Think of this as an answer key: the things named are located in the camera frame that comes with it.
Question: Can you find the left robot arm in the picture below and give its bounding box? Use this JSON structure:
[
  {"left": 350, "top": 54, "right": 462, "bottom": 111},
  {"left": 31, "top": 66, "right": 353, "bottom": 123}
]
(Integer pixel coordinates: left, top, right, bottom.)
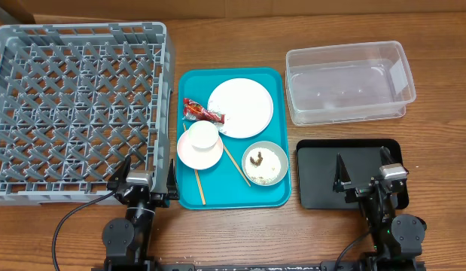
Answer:
[{"left": 102, "top": 157, "right": 179, "bottom": 270}]

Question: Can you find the teal plastic tray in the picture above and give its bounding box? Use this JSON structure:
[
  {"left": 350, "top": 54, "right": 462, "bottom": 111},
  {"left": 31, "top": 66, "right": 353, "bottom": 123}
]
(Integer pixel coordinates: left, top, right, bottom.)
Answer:
[{"left": 175, "top": 67, "right": 291, "bottom": 210}]

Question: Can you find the grey plastic dish rack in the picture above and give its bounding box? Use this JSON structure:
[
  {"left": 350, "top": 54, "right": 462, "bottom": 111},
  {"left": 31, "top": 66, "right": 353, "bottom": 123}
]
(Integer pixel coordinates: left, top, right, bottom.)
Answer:
[{"left": 0, "top": 22, "right": 175, "bottom": 206}]

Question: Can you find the black plastic tray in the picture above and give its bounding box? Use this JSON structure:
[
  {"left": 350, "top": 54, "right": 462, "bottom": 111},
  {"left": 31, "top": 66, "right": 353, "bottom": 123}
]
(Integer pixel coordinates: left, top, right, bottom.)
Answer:
[{"left": 296, "top": 139, "right": 403, "bottom": 210}]

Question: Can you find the white cup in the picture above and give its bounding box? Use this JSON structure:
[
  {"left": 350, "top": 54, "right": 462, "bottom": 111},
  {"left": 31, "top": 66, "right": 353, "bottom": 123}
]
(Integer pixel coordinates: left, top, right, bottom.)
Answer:
[{"left": 188, "top": 120, "right": 219, "bottom": 149}]

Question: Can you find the pink small plate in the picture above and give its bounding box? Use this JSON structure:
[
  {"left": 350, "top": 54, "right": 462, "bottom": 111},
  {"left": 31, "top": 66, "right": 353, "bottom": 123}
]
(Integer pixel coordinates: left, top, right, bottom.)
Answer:
[{"left": 177, "top": 131, "right": 224, "bottom": 170}]

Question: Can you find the red snack wrapper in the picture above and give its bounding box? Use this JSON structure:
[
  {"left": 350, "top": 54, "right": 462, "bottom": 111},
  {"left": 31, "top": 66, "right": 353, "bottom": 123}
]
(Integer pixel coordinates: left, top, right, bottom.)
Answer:
[{"left": 183, "top": 98, "right": 225, "bottom": 124}]

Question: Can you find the brown food scrap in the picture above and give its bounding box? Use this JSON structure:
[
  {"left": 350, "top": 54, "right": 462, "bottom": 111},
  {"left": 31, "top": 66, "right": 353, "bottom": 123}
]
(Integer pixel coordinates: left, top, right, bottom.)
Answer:
[{"left": 249, "top": 151, "right": 263, "bottom": 166}]

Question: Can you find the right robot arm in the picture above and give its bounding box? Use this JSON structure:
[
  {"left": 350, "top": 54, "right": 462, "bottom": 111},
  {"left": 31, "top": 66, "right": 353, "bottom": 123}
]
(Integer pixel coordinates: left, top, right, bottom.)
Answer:
[{"left": 333, "top": 147, "right": 427, "bottom": 270}]

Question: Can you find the large white plate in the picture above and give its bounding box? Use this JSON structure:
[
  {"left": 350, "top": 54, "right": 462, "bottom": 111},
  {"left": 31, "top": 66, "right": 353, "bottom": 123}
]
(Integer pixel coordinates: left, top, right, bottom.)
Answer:
[{"left": 207, "top": 78, "right": 274, "bottom": 139}]

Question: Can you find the clear plastic bin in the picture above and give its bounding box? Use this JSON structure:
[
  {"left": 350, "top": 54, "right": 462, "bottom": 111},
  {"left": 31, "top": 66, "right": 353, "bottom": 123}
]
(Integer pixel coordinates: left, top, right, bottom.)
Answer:
[{"left": 285, "top": 41, "right": 416, "bottom": 126}]

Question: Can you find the white rice pile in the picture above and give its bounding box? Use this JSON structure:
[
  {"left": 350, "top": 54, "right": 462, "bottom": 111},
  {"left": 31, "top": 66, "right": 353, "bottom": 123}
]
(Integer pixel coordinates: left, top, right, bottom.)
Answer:
[{"left": 243, "top": 148, "right": 282, "bottom": 185}]

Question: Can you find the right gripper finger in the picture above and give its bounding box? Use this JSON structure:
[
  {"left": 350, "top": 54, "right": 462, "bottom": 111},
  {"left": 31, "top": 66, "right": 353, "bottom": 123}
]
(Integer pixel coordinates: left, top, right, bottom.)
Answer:
[
  {"left": 379, "top": 146, "right": 394, "bottom": 166},
  {"left": 333, "top": 153, "right": 352, "bottom": 192}
]

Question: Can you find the grey bowl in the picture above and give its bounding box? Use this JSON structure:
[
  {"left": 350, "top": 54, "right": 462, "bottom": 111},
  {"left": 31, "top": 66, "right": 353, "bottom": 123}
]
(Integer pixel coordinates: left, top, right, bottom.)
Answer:
[{"left": 242, "top": 141, "right": 289, "bottom": 187}]

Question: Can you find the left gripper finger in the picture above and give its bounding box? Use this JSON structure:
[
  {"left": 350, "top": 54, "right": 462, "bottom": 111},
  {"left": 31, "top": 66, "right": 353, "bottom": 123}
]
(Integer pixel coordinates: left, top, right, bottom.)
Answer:
[
  {"left": 166, "top": 159, "right": 180, "bottom": 200},
  {"left": 106, "top": 155, "right": 131, "bottom": 190}
]

